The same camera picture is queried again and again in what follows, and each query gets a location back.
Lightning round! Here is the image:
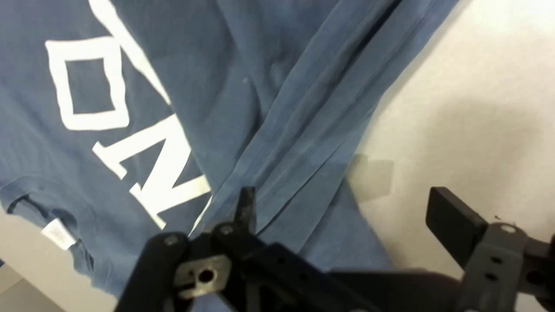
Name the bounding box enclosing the blue printed T-shirt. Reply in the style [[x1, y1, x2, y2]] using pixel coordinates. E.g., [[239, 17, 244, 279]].
[[0, 0, 456, 295]]

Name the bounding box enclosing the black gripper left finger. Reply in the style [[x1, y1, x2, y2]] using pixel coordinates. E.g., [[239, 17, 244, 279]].
[[114, 187, 371, 312]]

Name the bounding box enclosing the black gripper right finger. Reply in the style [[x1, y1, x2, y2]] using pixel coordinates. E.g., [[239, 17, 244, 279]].
[[425, 187, 555, 312]]

